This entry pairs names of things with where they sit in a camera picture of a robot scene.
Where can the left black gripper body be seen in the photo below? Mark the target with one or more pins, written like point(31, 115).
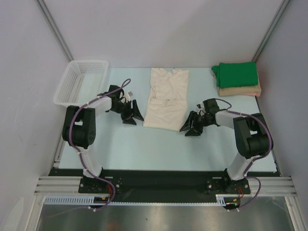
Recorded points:
point(124, 109)

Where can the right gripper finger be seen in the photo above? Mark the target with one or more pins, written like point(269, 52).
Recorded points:
point(189, 121)
point(196, 130)

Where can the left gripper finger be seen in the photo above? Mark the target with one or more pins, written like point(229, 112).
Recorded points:
point(128, 119)
point(136, 114)

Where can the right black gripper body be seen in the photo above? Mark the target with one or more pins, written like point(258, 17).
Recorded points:
point(197, 121)

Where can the cream white t shirt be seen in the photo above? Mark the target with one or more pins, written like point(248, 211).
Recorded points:
point(167, 102)

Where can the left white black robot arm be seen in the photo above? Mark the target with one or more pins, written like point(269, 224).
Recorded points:
point(79, 128)

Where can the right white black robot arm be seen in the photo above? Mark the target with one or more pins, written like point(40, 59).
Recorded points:
point(252, 136)

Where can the green folded t shirt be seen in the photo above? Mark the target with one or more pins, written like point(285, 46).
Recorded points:
point(229, 75)

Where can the white plastic mesh basket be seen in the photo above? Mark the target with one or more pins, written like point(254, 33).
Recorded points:
point(81, 82)

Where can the pink folded t shirt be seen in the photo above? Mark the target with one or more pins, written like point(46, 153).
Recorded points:
point(253, 94)

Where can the tan folded t shirt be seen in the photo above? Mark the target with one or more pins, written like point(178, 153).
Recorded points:
point(238, 90)

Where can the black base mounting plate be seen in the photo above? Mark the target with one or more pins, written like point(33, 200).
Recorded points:
point(145, 186)

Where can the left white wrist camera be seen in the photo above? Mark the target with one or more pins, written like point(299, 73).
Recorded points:
point(128, 96)

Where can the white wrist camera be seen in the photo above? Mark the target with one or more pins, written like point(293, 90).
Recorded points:
point(200, 110)
point(128, 96)

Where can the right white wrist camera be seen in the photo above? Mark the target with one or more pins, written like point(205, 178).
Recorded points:
point(200, 110)

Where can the white slotted cable duct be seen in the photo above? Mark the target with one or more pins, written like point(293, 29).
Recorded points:
point(97, 201)

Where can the aluminium frame rail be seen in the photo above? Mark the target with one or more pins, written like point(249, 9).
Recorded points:
point(54, 185)

